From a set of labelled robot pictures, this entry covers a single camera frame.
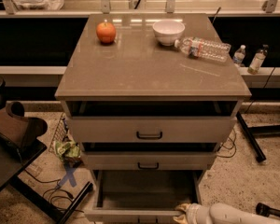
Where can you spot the black stand leg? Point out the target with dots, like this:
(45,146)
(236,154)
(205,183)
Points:
(260,157)

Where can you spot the red apple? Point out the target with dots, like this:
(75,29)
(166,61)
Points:
(106,32)

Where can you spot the grey top drawer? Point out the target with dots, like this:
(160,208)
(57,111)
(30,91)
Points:
(149,129)

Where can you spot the small water bottle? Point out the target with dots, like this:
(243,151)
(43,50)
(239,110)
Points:
(239,56)

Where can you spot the clear plastic water bottle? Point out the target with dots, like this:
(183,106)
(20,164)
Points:
(196,47)

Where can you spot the black cylinder on floor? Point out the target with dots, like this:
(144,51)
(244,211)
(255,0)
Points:
(265,210)

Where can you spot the grey drawer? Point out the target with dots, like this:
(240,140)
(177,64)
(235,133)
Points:
(141,197)
(149,129)
(148,160)

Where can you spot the grey middle drawer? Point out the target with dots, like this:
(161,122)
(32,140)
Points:
(148,160)

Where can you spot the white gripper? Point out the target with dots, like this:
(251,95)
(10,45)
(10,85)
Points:
(194,211)

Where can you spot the wire basket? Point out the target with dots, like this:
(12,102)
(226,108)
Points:
(60,132)

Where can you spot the brown curved object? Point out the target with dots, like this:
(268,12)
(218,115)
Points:
(18,131)

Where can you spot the blue tape cross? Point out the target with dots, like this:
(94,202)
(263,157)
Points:
(68,177)

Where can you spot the small yellowish bottle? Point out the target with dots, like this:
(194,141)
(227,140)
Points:
(258,60)

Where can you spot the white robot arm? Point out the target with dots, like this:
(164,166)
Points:
(220,213)

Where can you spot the grey drawer cabinet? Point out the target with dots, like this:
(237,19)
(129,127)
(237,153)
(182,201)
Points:
(138,77)

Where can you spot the green crumpled bag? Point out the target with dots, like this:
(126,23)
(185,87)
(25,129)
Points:
(67,151)

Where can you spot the black table left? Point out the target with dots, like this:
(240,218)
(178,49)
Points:
(11,167)

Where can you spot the white bowl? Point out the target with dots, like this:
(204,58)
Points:
(168,31)

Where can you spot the grey bottom drawer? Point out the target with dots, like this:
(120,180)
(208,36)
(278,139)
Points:
(141,197)

